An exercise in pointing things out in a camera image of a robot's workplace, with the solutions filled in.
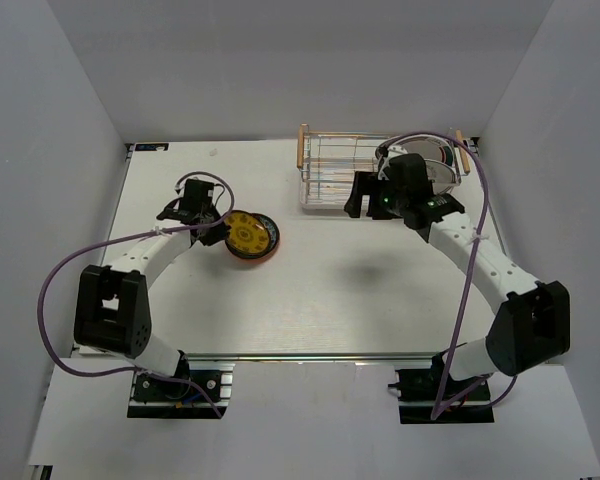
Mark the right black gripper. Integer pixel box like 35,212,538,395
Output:
345,171,408,220

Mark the yellow patterned plate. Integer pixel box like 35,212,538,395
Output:
225,210,270,254

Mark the blue patterned plate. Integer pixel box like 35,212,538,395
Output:
253,213,281,260

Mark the orange plate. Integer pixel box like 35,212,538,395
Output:
225,239,280,263

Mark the white plate red lettering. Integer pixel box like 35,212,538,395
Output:
425,159,460,195

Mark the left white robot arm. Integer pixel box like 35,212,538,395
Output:
73,178,230,399

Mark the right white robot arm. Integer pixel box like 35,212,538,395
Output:
344,154,571,399

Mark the white plate green rim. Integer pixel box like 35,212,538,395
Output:
391,137,455,166

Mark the black label sticker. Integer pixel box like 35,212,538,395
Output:
134,143,169,152

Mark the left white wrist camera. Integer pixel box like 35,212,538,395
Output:
208,183,227,206

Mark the metal wire dish rack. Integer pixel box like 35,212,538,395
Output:
296,124,471,211

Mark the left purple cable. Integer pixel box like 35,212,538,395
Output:
37,171,237,419

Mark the purple cable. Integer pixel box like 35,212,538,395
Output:
37,171,237,419
377,131,519,420

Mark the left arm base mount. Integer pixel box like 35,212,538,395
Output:
127,361,233,420

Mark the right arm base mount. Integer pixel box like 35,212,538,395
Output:
388,354,494,425

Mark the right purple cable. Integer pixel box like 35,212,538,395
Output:
377,131,519,420

